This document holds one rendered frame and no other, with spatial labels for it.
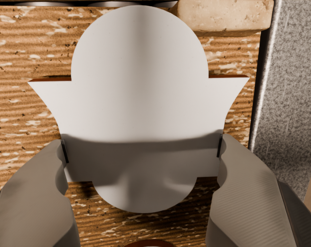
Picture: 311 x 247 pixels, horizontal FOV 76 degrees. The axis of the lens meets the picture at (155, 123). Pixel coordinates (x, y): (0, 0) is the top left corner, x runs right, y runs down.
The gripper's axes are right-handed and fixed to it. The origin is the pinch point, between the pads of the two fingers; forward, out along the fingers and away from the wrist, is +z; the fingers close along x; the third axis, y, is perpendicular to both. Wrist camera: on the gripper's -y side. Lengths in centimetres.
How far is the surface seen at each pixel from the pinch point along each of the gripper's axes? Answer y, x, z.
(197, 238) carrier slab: 11.9, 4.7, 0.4
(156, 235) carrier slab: 10.7, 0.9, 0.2
